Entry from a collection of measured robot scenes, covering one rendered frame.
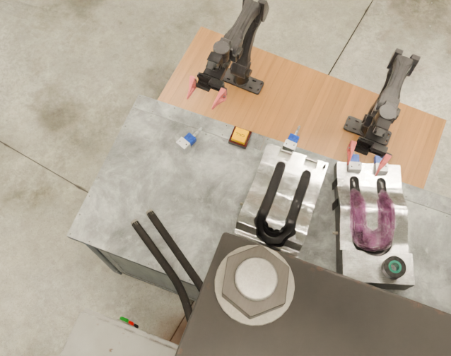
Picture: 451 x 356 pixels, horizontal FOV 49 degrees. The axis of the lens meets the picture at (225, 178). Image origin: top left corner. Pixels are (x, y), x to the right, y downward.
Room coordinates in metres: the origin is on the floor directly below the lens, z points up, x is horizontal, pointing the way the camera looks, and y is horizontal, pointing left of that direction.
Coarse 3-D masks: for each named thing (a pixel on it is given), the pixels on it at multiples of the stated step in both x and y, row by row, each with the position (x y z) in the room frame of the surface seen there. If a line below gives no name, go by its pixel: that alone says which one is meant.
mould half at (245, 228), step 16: (272, 144) 0.89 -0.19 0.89; (272, 160) 0.82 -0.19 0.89; (288, 160) 0.82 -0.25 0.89; (304, 160) 0.82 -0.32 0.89; (320, 160) 0.82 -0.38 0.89; (256, 176) 0.75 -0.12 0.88; (288, 176) 0.75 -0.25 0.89; (320, 176) 0.75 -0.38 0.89; (256, 192) 0.68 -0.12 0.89; (288, 192) 0.68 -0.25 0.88; (256, 208) 0.60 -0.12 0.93; (272, 208) 0.60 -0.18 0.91; (288, 208) 0.61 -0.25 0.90; (304, 208) 0.61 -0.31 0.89; (240, 224) 0.54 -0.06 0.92; (272, 224) 0.54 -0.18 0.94; (304, 224) 0.54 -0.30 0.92; (256, 240) 0.49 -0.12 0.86; (288, 240) 0.48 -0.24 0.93; (304, 240) 0.48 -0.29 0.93
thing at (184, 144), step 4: (200, 128) 0.99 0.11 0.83; (196, 132) 0.97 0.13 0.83; (184, 136) 0.95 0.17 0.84; (188, 136) 0.95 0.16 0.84; (192, 136) 0.95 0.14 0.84; (180, 140) 0.92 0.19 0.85; (184, 140) 0.92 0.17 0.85; (188, 140) 0.93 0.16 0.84; (192, 140) 0.93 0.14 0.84; (196, 140) 0.94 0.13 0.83; (176, 144) 0.91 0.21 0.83; (180, 144) 0.90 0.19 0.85; (184, 144) 0.90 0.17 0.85; (188, 144) 0.90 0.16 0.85; (192, 144) 0.92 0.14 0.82; (180, 148) 0.90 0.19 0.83; (184, 148) 0.88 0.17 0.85; (188, 148) 0.90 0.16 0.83; (184, 152) 0.88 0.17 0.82
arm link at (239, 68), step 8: (256, 24) 1.30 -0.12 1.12; (248, 32) 1.29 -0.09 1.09; (248, 40) 1.28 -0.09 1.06; (248, 48) 1.26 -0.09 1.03; (248, 56) 1.25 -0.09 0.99; (232, 64) 1.23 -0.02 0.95; (240, 64) 1.23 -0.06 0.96; (248, 64) 1.23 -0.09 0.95; (232, 72) 1.21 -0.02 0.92; (240, 72) 1.20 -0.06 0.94
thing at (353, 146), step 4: (348, 144) 0.74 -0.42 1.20; (352, 144) 0.73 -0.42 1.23; (356, 144) 0.75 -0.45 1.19; (360, 144) 0.74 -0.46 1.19; (348, 148) 0.73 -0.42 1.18; (352, 148) 0.71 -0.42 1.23; (356, 148) 0.73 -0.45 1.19; (360, 148) 0.73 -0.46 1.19; (364, 148) 0.73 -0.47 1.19; (348, 152) 0.72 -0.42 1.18; (352, 152) 0.70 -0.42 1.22; (360, 152) 0.72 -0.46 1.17; (364, 152) 0.72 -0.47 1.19; (368, 152) 0.72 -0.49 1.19; (348, 156) 0.70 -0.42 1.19; (348, 160) 0.68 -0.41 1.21
